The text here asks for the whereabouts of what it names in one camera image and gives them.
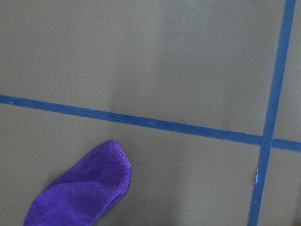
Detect purple microfiber cloth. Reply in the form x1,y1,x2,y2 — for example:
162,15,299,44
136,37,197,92
23,140,131,226

